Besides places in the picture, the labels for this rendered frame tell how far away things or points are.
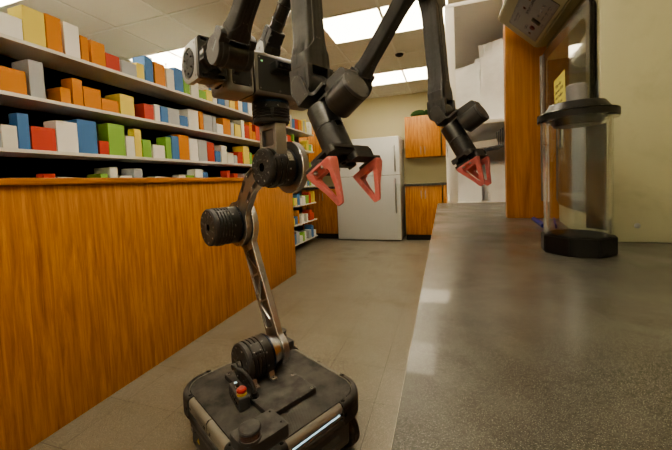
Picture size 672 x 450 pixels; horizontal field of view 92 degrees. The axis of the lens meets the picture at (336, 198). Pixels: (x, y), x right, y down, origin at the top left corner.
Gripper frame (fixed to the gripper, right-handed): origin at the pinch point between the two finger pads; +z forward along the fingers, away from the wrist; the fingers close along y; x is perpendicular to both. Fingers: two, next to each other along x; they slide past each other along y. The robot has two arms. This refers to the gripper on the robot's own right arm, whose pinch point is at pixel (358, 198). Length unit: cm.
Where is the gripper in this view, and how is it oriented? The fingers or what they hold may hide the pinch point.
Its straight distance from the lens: 57.6
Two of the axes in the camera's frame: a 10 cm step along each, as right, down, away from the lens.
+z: 3.6, 8.9, -3.0
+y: 7.2, -0.6, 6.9
